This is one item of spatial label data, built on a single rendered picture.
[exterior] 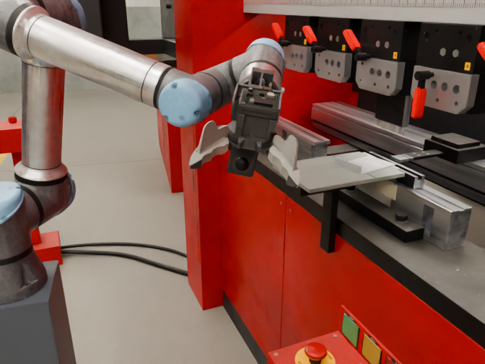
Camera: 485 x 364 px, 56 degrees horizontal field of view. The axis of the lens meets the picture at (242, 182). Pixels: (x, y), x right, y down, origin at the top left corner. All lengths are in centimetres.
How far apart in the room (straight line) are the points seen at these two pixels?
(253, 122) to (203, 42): 116
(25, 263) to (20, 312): 10
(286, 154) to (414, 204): 53
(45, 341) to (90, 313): 121
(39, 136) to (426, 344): 92
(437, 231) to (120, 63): 74
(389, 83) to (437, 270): 43
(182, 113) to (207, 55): 111
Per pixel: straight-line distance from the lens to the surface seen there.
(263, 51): 83
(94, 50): 81
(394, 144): 154
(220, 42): 184
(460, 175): 137
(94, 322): 229
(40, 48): 87
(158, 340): 213
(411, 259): 103
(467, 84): 96
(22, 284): 112
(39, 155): 111
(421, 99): 101
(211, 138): 65
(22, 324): 114
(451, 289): 96
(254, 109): 65
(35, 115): 108
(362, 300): 116
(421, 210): 111
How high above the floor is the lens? 138
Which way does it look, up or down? 22 degrees down
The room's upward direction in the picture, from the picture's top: straight up
